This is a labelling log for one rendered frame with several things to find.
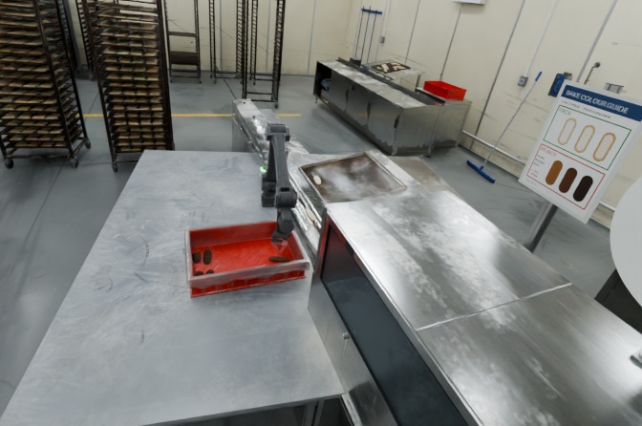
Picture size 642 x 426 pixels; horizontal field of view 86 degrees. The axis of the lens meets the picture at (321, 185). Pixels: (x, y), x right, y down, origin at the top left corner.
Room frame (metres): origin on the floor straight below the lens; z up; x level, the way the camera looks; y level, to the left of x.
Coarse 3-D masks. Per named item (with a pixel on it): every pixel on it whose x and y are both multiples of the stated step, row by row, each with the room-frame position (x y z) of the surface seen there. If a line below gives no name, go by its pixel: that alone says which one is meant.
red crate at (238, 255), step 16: (256, 240) 1.30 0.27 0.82; (224, 256) 1.16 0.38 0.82; (240, 256) 1.17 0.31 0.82; (256, 256) 1.19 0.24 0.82; (288, 256) 1.22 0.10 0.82; (288, 272) 1.07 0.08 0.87; (304, 272) 1.10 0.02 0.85; (192, 288) 0.91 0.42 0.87; (208, 288) 0.94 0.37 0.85; (224, 288) 0.96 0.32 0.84; (240, 288) 0.98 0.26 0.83
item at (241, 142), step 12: (276, 120) 3.09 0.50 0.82; (240, 132) 2.86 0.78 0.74; (240, 144) 2.86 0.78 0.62; (288, 144) 2.56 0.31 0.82; (300, 144) 2.60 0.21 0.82; (300, 408) 0.87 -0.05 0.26; (324, 408) 0.72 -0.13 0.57; (336, 408) 0.66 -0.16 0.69; (348, 408) 0.59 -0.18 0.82; (300, 420) 0.85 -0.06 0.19; (324, 420) 0.70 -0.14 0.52; (336, 420) 0.64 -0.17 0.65; (348, 420) 0.60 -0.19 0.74
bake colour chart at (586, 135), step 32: (576, 96) 1.35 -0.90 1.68; (608, 96) 1.25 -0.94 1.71; (544, 128) 1.41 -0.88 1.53; (576, 128) 1.30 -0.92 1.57; (608, 128) 1.20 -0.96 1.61; (640, 128) 1.12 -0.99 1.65; (544, 160) 1.35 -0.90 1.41; (576, 160) 1.24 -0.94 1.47; (608, 160) 1.15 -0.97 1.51; (544, 192) 1.29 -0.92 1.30; (576, 192) 1.19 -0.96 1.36
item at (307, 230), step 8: (240, 120) 2.86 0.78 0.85; (248, 136) 2.54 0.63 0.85; (256, 152) 2.30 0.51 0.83; (264, 160) 2.10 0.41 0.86; (296, 208) 1.57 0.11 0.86; (296, 216) 1.50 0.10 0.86; (304, 216) 1.51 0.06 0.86; (296, 224) 1.47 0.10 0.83; (304, 224) 1.43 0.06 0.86; (304, 232) 1.37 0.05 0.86; (312, 232) 1.38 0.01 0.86; (312, 240) 1.32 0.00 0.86; (312, 248) 1.26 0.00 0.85
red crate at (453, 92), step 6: (426, 84) 5.25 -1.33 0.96; (432, 84) 5.15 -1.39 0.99; (438, 84) 5.44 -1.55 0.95; (444, 84) 5.41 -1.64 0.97; (450, 84) 5.31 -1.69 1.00; (426, 90) 5.22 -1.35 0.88; (432, 90) 5.13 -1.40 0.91; (438, 90) 5.03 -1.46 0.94; (444, 90) 4.93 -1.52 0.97; (450, 90) 4.87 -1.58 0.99; (456, 90) 4.93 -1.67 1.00; (462, 90) 4.99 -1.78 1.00; (444, 96) 4.90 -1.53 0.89; (450, 96) 4.90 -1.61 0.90; (456, 96) 4.96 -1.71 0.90; (462, 96) 5.02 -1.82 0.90
